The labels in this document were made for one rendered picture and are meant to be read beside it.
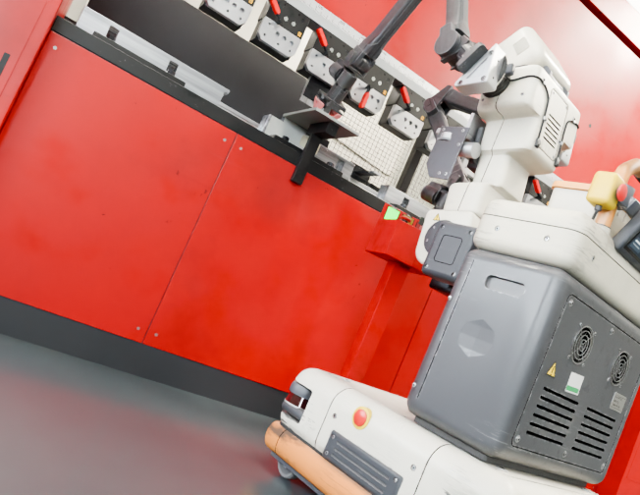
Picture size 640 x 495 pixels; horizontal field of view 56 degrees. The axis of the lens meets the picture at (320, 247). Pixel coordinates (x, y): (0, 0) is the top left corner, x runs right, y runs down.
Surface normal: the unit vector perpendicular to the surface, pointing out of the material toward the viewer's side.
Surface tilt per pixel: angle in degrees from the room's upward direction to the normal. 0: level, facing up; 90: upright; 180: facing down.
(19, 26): 90
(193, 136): 90
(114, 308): 90
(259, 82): 90
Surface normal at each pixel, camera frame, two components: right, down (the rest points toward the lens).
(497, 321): -0.69, -0.36
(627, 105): 0.45, 0.11
